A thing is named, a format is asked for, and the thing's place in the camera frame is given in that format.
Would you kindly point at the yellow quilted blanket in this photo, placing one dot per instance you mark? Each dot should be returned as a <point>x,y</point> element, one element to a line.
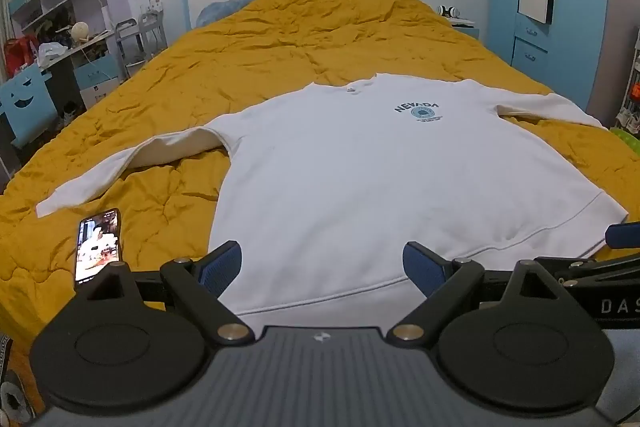
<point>300,57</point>

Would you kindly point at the red bag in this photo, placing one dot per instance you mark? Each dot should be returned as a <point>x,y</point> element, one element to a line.
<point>20,54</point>

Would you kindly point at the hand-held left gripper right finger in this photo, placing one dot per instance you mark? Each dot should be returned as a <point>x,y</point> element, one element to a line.
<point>422,267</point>

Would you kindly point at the grey stool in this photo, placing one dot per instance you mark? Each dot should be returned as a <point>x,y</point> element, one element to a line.
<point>140,37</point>

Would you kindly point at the blue chair with face cutout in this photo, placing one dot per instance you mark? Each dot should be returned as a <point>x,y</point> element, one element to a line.
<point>27,99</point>

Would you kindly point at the smartphone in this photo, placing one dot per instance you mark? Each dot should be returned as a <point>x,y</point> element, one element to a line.
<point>97,247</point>

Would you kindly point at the round white lamp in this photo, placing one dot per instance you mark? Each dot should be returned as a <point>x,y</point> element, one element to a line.
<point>80,32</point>

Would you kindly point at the white sweatshirt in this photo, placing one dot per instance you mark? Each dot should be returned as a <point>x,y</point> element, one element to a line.
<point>350,182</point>

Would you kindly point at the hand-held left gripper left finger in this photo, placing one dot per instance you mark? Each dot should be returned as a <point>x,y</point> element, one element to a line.
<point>222,267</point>

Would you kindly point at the blue nightstand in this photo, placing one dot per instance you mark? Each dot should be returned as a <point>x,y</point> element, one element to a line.
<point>465,27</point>

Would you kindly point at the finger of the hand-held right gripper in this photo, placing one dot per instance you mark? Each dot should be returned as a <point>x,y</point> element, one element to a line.
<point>600,269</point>
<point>625,236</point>

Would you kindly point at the blue pillow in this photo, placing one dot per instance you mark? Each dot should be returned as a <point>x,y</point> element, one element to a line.
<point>225,7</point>

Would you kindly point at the white headphones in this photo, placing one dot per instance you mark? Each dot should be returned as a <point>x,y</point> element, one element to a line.
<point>449,11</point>

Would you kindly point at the blue and white wardrobe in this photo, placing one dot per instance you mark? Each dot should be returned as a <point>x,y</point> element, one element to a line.
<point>590,7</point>

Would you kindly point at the white plastic bag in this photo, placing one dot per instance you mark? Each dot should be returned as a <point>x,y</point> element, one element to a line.
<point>51,53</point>

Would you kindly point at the green plastic item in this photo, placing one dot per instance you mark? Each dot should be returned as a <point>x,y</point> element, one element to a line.
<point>627,139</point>

